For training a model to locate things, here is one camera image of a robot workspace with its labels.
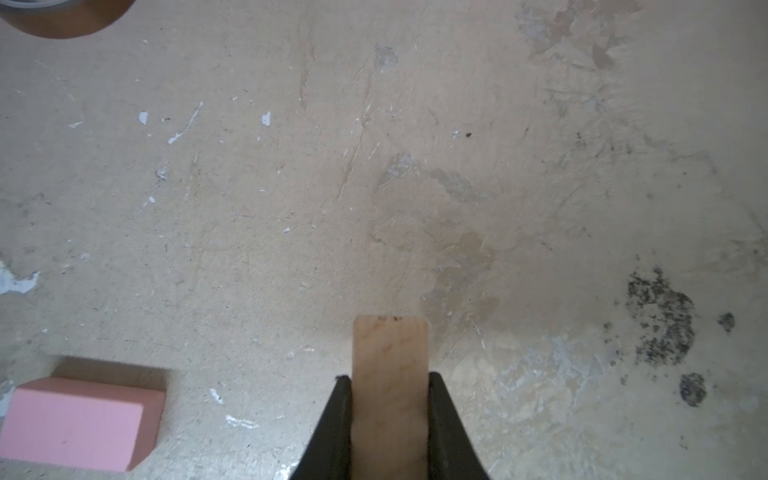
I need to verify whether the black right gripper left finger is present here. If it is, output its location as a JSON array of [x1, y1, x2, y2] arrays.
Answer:
[[290, 375, 352, 480]]

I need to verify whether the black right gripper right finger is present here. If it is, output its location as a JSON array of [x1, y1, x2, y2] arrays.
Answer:
[[428, 372, 490, 480]]

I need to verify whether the natural wood plank block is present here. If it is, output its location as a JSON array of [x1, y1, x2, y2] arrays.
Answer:
[[351, 315, 429, 479]]

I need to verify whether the pink rectangular block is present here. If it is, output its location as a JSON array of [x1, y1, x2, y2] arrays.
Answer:
[[1, 377, 166, 472]]

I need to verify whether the brown tape roll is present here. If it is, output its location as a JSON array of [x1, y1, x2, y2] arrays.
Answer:
[[1, 0, 134, 39]]

